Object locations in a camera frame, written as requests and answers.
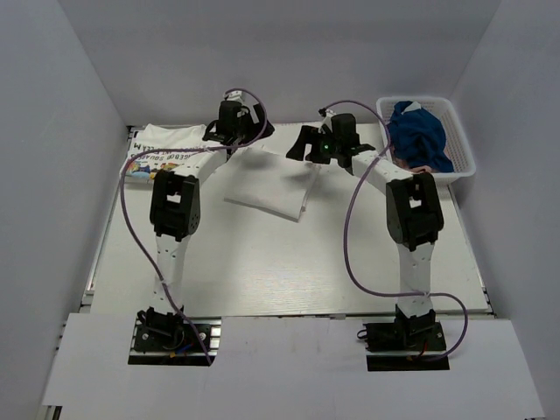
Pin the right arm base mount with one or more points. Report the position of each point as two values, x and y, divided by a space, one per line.
388 350

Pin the white Coca-Cola t-shirt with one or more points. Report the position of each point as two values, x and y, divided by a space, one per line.
270 182

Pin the white perforated plastic basket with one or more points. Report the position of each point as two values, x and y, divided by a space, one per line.
457 147

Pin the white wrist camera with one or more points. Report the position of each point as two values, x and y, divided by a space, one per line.
235 95
326 126

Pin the navy blue t-shirt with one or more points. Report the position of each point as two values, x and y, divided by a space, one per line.
418 137

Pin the folded white printed t-shirt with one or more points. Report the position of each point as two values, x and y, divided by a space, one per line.
170 156

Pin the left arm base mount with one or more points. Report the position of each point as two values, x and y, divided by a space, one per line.
168 340

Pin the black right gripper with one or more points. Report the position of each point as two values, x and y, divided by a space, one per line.
309 136

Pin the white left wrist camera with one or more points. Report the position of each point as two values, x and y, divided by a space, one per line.
235 95

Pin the pink t-shirt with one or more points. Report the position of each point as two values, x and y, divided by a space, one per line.
414 169

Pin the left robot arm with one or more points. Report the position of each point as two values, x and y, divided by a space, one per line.
175 199

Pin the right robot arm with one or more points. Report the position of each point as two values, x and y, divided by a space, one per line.
413 211

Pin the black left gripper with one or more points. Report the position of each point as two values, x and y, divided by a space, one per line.
256 129

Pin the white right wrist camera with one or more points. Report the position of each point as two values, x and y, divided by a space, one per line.
326 126

